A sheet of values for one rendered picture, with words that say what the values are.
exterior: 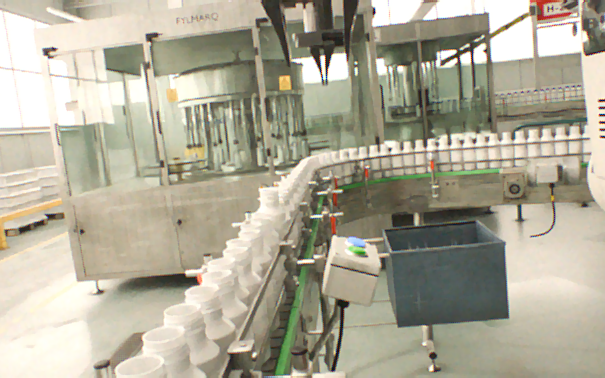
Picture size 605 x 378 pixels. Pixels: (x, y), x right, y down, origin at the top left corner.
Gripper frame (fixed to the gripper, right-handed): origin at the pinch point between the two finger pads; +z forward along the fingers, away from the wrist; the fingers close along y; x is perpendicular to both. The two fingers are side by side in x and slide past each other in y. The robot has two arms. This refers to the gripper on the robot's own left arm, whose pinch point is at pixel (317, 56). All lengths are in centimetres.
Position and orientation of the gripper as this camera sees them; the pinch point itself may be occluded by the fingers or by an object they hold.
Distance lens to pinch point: 61.2
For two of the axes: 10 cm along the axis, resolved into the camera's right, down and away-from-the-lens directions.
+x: 0.8, -1.4, 9.9
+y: 9.9, -1.0, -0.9
